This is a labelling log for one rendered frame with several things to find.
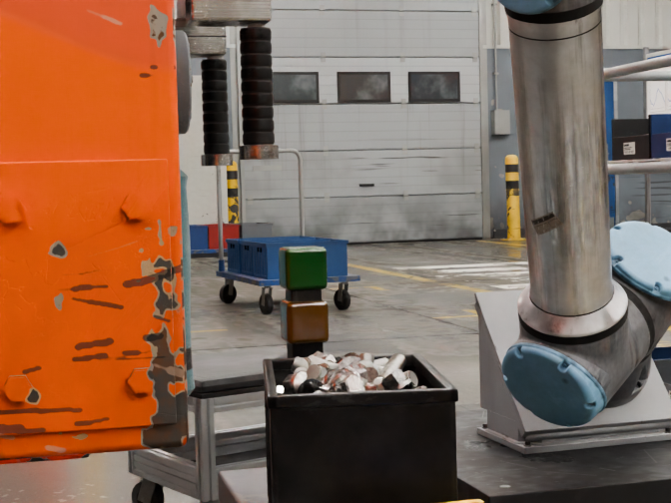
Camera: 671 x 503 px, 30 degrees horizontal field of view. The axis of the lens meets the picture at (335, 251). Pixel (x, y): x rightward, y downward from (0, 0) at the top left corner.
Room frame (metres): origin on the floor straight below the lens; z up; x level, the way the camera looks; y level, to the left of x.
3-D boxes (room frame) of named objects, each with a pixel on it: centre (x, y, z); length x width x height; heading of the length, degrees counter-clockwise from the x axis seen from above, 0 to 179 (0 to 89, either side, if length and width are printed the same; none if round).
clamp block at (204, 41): (1.74, 0.19, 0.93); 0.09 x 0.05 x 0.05; 103
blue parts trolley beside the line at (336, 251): (7.51, 0.31, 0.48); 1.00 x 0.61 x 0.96; 19
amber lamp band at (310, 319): (1.18, 0.03, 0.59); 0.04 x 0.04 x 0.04; 13
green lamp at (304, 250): (1.18, 0.03, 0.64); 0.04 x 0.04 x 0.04; 13
